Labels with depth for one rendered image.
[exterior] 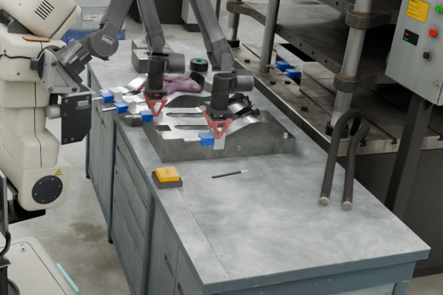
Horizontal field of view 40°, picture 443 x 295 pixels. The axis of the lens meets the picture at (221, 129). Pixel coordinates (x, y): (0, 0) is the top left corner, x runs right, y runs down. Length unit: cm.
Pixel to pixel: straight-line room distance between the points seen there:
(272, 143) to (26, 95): 86
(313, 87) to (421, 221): 78
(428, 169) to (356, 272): 107
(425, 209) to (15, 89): 186
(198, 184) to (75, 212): 141
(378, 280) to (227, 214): 48
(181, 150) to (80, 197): 141
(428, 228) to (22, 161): 185
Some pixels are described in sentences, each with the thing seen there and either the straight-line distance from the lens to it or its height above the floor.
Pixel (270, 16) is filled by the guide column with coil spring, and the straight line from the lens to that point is 301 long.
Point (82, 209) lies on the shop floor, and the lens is 329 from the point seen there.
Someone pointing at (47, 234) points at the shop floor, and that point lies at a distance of 311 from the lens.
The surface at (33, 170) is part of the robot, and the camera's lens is 199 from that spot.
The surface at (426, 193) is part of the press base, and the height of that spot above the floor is 50.
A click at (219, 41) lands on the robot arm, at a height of 125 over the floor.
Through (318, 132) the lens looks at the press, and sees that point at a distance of 250.
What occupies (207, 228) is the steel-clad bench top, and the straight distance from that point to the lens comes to 175.
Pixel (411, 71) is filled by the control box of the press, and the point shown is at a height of 114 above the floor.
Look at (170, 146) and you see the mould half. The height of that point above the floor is 86.
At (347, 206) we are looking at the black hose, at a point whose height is 82.
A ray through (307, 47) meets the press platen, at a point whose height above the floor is 102.
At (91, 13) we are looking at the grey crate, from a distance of 556.
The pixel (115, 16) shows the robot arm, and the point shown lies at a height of 132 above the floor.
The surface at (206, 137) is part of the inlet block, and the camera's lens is 193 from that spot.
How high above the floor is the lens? 177
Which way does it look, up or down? 24 degrees down
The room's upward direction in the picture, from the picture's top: 7 degrees clockwise
